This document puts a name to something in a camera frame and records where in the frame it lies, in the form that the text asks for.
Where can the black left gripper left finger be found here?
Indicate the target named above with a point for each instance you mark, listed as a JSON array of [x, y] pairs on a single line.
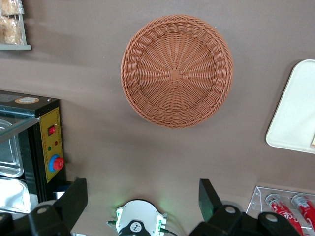
[[73, 199]]

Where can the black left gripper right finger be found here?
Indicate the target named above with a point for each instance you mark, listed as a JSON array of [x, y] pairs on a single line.
[[208, 201]]

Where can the beige plastic tray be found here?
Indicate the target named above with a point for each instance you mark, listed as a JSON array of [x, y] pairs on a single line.
[[295, 110]]

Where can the round brown wicker basket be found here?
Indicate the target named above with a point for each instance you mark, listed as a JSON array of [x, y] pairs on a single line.
[[177, 73]]

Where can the clear acrylic bottle rack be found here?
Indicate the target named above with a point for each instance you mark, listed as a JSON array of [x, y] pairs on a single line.
[[257, 199]]

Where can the stainless steel pan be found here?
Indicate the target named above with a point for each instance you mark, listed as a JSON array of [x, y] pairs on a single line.
[[12, 194], [9, 157]]

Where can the black food warmer cabinet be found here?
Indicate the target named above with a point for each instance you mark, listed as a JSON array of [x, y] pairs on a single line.
[[51, 137]]

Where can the red cola bottle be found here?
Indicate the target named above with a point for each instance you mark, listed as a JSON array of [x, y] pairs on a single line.
[[307, 209], [283, 212]]

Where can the clear bag of snacks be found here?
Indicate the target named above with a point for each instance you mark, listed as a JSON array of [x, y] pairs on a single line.
[[11, 6], [9, 30]]

